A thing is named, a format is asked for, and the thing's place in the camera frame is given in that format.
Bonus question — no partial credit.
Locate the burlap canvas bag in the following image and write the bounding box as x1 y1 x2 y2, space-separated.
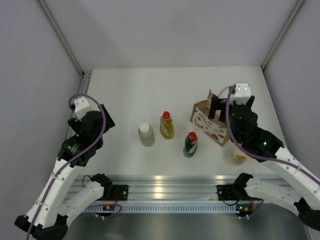
190 87 230 147

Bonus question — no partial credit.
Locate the cream squeeze bottle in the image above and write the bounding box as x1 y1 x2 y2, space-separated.
228 146 248 165

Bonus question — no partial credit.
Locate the white jar with lid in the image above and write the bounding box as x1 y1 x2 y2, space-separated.
138 122 155 147

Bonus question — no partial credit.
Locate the dark sauce bottle red cap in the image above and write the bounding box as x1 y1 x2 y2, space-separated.
183 131 198 158

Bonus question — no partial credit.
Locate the oil bottle red cap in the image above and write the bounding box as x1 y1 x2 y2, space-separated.
159 111 174 140

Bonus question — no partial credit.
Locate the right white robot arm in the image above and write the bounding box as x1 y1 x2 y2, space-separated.
209 94 320 231

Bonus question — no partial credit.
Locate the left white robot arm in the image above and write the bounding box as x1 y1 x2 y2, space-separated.
14 104 115 240

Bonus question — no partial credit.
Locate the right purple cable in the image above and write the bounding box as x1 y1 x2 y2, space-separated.
224 84 320 216

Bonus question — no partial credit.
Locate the purple cable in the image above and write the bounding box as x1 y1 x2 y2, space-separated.
24 92 123 240
224 84 320 216

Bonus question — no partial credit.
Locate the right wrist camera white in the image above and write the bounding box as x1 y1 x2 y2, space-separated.
230 83 252 105

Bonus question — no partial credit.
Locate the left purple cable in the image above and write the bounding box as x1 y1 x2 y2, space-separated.
24 92 123 240

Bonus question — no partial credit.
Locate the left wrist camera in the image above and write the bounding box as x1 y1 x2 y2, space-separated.
70 96 92 120

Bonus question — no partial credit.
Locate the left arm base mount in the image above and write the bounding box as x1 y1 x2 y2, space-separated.
98 185 129 202

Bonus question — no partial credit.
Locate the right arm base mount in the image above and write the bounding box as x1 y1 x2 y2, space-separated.
216 184 240 205

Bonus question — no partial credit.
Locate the slotted cable duct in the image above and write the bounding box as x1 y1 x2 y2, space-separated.
82 203 241 214

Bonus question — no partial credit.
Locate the aluminium rail frame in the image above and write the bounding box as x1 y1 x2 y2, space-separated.
39 69 313 203

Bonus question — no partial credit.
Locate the right aluminium frame post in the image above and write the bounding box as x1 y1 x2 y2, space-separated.
260 0 308 72

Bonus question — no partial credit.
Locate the aluminium frame post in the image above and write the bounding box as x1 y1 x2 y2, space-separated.
35 0 84 77
260 0 308 72

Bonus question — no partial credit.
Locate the left aluminium frame post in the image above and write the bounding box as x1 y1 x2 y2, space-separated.
35 0 84 77

